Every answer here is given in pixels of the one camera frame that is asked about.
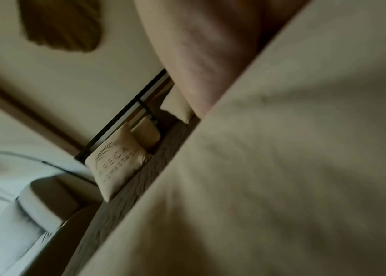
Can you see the plain cream pillow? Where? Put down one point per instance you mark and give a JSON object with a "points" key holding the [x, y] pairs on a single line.
{"points": [[178, 106], [147, 133]]}

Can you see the thin black arc lamp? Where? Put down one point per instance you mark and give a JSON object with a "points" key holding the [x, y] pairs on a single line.
{"points": [[25, 157]]}

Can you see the cream cushion with leaf print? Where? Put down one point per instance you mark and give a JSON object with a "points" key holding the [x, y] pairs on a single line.
{"points": [[117, 164]]}

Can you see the cream bed sheet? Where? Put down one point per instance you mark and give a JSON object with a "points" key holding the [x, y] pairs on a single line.
{"points": [[281, 161]]}

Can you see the grey textured bedspread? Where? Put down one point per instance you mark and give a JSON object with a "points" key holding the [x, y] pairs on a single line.
{"points": [[117, 215]]}

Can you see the brown leaf wall decoration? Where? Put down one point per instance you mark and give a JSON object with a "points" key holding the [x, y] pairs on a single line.
{"points": [[61, 24]]}

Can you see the brown wooden wall beam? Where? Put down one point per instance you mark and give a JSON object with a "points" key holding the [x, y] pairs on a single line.
{"points": [[19, 107]]}

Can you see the black metal headboard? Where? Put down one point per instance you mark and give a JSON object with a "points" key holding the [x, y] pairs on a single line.
{"points": [[124, 114]]}

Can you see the person's right hand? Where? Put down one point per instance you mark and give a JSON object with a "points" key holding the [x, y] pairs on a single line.
{"points": [[199, 45]]}

